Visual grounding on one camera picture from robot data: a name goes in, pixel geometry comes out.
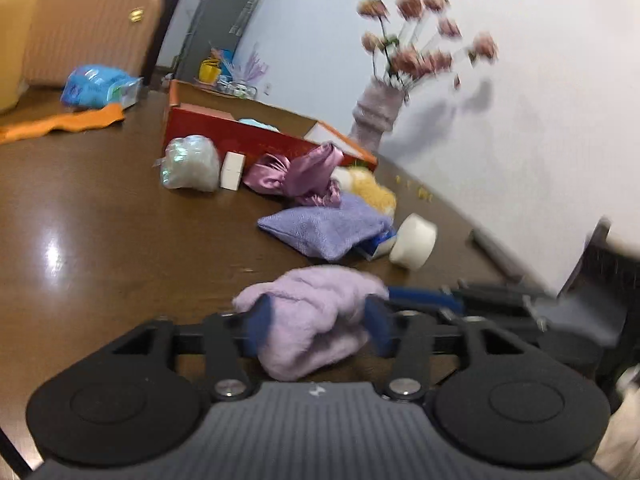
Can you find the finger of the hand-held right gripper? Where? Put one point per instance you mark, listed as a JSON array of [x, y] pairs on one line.
[[505, 322], [425, 297]]

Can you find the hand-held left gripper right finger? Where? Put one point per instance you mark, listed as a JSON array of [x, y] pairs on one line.
[[380, 330]]

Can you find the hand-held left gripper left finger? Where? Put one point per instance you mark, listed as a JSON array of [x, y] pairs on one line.
[[260, 325]]

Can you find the lavender fuzzy sock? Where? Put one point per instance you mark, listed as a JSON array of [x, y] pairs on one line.
[[310, 310]]

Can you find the white tape roll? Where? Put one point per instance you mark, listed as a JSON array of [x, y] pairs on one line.
[[412, 242]]

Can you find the blue tissue pack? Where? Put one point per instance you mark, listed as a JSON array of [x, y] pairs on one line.
[[380, 249]]

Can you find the purple towel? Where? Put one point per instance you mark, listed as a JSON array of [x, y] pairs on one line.
[[330, 230]]

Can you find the yellow and white plush toy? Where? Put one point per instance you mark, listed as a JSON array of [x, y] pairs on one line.
[[372, 192]]

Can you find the mauve satin cloth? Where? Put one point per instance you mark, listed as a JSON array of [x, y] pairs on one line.
[[300, 175]]

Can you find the clear bag of cotton pads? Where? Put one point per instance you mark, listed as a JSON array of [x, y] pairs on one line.
[[190, 162]]

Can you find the red cardboard box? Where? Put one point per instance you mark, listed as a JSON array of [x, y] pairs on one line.
[[210, 127]]

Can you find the person's right forearm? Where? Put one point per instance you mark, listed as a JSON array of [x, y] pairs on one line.
[[620, 425]]

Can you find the light blue soft item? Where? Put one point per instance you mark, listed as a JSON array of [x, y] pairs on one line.
[[255, 124]]

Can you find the dark grey stick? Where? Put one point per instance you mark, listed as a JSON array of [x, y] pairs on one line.
[[495, 252]]

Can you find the small yellow crumbs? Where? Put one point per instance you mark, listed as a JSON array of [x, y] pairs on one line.
[[420, 191]]

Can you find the small white box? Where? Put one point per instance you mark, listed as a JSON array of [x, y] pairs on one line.
[[232, 170]]

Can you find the mauve knitted vase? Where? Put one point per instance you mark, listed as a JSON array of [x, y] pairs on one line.
[[375, 115]]

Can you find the clear plastic container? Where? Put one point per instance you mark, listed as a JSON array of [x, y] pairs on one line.
[[237, 87]]

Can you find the yellow cup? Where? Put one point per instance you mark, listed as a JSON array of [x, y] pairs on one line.
[[210, 71]]

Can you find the orange cloth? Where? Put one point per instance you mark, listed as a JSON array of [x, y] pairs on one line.
[[75, 120]]

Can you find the blue wet wipes pack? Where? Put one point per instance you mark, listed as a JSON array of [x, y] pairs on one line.
[[92, 85]]

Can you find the grey refrigerator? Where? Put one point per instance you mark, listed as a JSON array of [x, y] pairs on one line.
[[220, 25]]

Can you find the peach ribbed suitcase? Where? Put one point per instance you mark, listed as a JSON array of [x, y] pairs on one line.
[[90, 25]]

